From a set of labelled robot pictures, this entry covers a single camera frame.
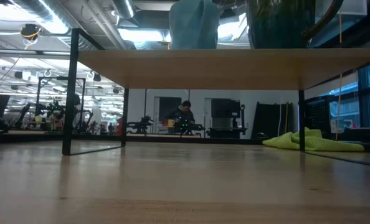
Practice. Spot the green microfibre cloth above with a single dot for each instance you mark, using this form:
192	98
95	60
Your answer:
322	143

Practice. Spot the background black robot arm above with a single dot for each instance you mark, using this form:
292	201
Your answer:
139	124
194	127

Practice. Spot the yellow cup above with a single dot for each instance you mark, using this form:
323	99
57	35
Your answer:
171	123

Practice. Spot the black background robot rig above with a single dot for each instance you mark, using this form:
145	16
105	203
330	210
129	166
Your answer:
60	110

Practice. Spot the olive brown ceramic mug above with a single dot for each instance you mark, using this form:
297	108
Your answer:
278	25

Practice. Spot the wooden shelf with black legs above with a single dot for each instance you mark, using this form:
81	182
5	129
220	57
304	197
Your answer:
219	70

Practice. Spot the black aluminium table frame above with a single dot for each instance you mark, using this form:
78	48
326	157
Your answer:
172	139

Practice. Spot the black leaning panel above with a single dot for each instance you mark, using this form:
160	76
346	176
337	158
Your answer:
272	119

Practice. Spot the blue ceramic mug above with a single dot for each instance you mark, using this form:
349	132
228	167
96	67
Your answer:
194	25

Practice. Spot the person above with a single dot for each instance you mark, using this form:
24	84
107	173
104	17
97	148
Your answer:
185	113

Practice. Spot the black perforated panel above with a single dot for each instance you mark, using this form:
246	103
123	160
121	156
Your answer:
317	116

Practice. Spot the red background object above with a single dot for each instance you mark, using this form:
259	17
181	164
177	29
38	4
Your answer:
120	126

